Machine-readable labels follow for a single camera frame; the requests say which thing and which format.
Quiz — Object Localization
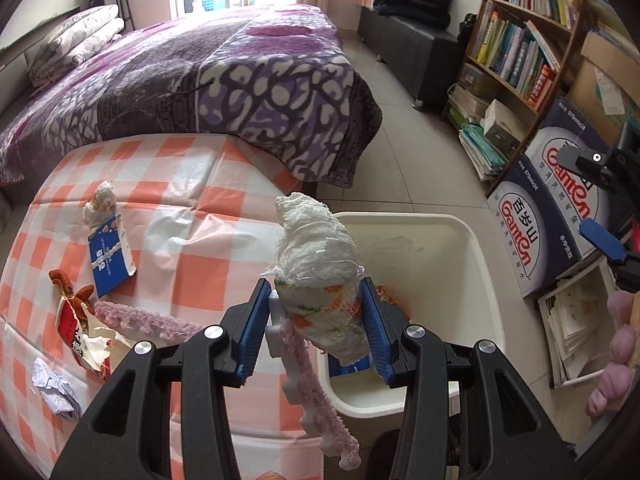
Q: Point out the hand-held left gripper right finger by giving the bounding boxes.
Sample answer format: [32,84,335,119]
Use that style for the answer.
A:
[357,277,583,480]

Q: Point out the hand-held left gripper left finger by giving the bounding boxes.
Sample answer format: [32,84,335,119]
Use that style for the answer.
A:
[47,276,273,480]

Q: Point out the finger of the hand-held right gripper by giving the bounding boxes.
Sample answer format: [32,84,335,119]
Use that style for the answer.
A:
[580,220,628,263]

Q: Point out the white plastic strip pink fuzz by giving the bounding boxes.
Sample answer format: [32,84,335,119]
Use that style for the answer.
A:
[267,290,361,471]

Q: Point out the white plastic bin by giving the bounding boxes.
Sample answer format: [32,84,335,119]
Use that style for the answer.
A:
[317,212,506,418]

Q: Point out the white floral paper cup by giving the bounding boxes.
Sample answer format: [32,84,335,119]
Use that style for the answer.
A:
[257,192,373,366]

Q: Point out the person's right hand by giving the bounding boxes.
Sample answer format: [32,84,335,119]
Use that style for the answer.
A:
[587,290,640,418]

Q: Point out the blue white printed carton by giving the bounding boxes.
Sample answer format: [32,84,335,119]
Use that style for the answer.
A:
[487,155,593,298]
[525,97,626,261]

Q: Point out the stack of loose papers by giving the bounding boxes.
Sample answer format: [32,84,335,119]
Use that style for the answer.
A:
[537,260,621,388]

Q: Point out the large brown cardboard box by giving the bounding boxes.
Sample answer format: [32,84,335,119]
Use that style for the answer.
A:
[565,30,640,131]

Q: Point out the pink fuzzy yarn strip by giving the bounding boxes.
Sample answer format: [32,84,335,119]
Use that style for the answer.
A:
[94,301,206,346]

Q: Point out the wooden bookshelf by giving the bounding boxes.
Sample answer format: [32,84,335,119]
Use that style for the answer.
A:
[440,0,593,198]

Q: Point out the small cardboard box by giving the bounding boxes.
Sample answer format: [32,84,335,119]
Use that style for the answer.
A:
[480,99,531,153]

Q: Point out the pile of flat books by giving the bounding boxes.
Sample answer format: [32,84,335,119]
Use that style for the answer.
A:
[447,82,521,181]

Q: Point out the row of thick colourful books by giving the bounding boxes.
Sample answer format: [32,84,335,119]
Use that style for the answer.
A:
[472,10,561,106]

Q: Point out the blue milk carton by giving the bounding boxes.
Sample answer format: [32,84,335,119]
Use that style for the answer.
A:
[87,214,137,298]

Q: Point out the torn red snack wrapper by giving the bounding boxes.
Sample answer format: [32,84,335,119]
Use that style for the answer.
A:
[57,295,136,383]

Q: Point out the brown twisted snack piece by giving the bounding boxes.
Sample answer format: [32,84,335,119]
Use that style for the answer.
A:
[48,270,96,311]

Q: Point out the small crumpled white tissue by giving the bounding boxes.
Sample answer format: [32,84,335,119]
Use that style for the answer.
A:
[82,181,118,228]

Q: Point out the crumpled white paper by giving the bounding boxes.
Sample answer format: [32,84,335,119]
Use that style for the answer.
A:
[32,357,82,420]

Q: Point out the black bag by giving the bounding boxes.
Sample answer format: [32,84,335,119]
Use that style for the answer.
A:
[457,12,478,46]

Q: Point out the black bench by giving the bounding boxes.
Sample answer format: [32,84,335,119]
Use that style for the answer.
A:
[357,9,463,108]

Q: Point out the purple patterned bed blanket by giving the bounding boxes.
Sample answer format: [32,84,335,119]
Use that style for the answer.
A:
[0,4,383,188]

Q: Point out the folded floral quilt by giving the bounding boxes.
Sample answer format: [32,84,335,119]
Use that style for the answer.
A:
[27,4,126,86]

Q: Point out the bed headboard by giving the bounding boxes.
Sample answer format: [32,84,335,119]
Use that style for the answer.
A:
[0,5,81,61]

